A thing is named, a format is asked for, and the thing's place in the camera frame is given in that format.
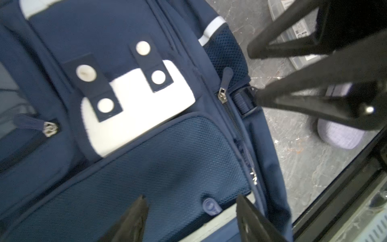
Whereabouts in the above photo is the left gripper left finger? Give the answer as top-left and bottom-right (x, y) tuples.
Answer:
(98, 195), (149, 242)

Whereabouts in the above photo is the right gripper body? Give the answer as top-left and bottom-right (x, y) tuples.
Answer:
(314, 1), (387, 54)

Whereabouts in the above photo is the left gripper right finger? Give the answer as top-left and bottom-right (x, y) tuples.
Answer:
(236, 195), (286, 242)

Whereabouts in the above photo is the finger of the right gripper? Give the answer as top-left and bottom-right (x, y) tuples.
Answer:
(254, 30), (387, 131)
(247, 0), (328, 59)

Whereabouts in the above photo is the navy blue student backpack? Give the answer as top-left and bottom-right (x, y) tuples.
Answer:
(1, 1), (293, 242)

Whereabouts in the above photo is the clear plastic stationery case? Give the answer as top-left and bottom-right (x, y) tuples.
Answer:
(268, 0), (326, 70)

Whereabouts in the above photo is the lavender glasses case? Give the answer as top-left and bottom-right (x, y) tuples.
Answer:
(317, 83), (365, 150)

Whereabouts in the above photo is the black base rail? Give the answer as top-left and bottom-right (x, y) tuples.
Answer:
(293, 128), (387, 242)

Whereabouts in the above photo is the white slotted cable duct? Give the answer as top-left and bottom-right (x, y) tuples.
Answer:
(354, 211), (387, 242)

